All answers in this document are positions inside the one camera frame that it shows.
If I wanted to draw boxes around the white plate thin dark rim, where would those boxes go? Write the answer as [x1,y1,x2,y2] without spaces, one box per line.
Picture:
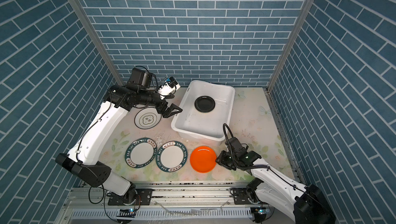
[134,107,162,130]

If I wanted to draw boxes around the black plate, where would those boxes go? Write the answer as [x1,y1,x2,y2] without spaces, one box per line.
[194,96,216,113]

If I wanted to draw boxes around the orange plate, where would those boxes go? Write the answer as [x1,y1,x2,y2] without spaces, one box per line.
[190,146,217,173]

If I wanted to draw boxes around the green-rimmed lettered plate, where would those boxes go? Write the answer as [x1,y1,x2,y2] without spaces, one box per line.
[156,141,188,172]
[124,137,157,169]

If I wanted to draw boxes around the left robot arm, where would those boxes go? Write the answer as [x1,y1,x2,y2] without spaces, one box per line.
[56,66,182,203]

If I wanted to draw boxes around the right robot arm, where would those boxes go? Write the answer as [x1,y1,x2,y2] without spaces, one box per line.
[216,147,336,224]

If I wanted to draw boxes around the white plastic bin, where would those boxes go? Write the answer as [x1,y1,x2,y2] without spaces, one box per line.
[171,80,235,146]

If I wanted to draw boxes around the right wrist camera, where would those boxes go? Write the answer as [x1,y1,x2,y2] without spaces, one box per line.
[222,123,245,153]

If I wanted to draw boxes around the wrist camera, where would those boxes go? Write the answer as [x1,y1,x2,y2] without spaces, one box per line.
[222,123,245,153]
[157,76,180,99]

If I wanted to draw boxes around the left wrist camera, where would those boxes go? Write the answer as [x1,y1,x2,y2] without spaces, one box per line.
[157,76,180,99]

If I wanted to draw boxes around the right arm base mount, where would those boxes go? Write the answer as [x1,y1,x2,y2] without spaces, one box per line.
[229,187,268,205]

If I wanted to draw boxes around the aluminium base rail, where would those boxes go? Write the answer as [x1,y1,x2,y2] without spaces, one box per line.
[56,183,280,224]

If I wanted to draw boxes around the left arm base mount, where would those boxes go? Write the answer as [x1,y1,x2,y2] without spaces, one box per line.
[106,188,153,206]

